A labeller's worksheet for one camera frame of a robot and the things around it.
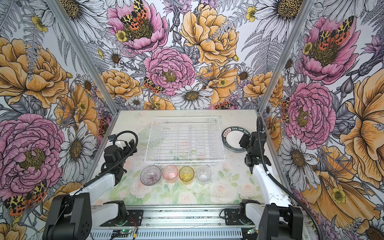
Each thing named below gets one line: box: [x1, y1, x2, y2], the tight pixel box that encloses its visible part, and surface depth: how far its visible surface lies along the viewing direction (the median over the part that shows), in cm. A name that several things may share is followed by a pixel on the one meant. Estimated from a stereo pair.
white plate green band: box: [221, 126, 252, 153], surface depth 106 cm
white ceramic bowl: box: [140, 165, 162, 186], surface depth 88 cm
